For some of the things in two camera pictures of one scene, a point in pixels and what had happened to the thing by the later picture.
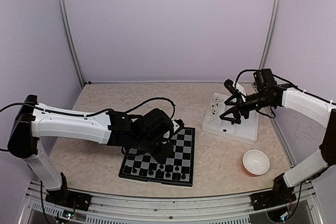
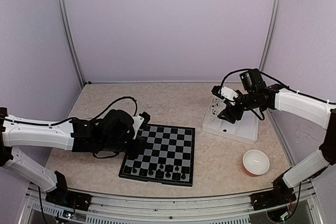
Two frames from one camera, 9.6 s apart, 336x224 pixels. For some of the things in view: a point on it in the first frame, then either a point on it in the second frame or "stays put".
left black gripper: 160,156 → 139,147
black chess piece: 127,169 stays put
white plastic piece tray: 246,131 stays put
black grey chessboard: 178,169 stays put
